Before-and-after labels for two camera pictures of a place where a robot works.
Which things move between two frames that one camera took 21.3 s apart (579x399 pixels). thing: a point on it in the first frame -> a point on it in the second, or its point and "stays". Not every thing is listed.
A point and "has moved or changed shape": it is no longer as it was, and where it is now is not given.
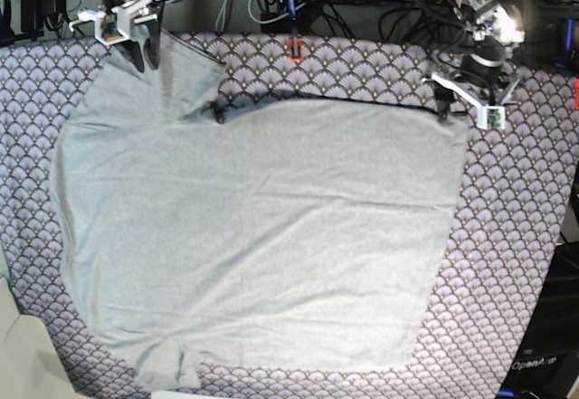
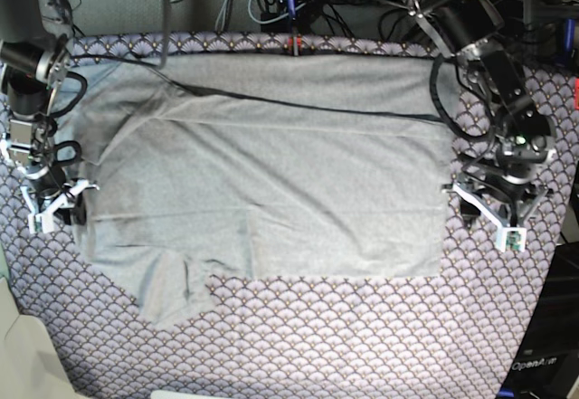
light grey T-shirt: (291, 235) has moved or changed shape
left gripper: (129, 13) -> (69, 213)
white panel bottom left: (30, 365) stays
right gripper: (479, 86) -> (508, 205)
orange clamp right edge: (576, 94) stays
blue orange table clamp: (295, 42) stays
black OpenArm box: (545, 365) stays
